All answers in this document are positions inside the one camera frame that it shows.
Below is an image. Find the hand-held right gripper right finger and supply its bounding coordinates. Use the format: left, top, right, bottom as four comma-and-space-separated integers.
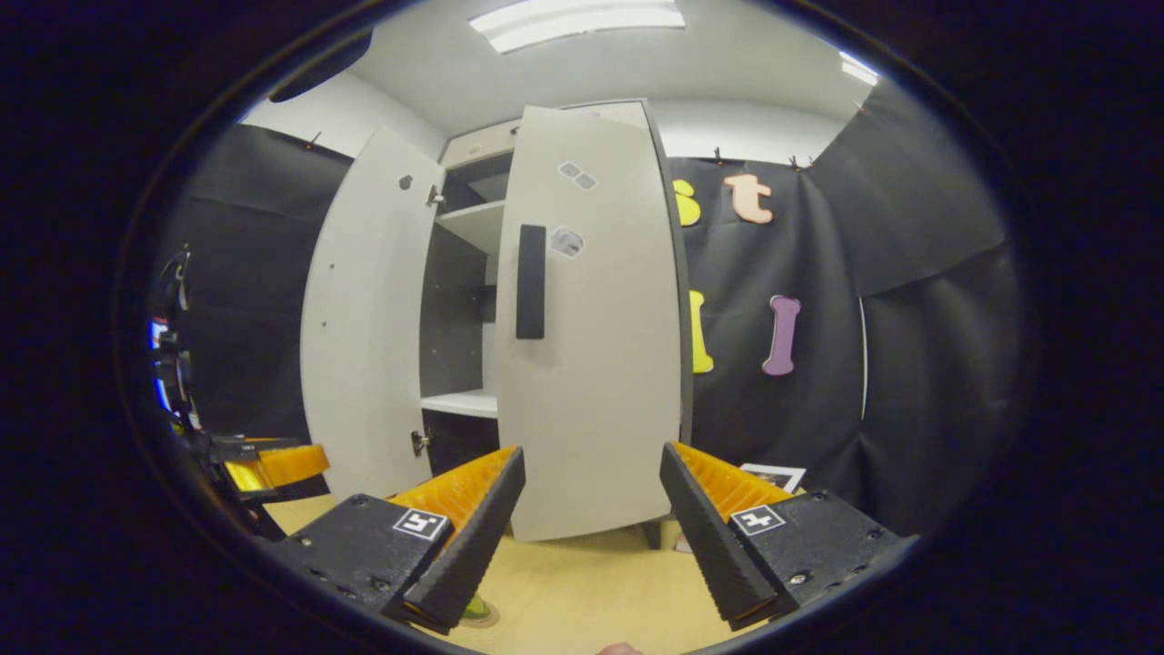
659, 442, 919, 631

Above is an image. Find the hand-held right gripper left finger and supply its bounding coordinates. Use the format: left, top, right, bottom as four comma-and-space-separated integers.
273, 446, 527, 636

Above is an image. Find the white cabinet door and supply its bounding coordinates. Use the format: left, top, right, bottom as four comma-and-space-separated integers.
300, 126, 447, 499
494, 105, 683, 544

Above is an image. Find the white cabinet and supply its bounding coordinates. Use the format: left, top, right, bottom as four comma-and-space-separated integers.
420, 98, 697, 551

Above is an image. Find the white cabinet shelf board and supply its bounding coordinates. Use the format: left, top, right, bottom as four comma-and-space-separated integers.
435, 200, 506, 256

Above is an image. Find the white cabinet drawer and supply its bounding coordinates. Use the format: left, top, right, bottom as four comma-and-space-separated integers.
441, 118, 521, 169

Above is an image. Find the computer monitor screen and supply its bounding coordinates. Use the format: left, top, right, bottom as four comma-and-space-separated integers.
148, 316, 174, 415

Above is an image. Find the white photo card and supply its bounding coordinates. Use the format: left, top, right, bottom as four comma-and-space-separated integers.
738, 462, 808, 494

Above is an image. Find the black backdrop cloth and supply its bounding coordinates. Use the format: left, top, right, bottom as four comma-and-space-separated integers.
150, 91, 1024, 538

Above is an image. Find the large ceiling light panel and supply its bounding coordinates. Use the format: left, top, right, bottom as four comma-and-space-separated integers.
468, 0, 687, 54

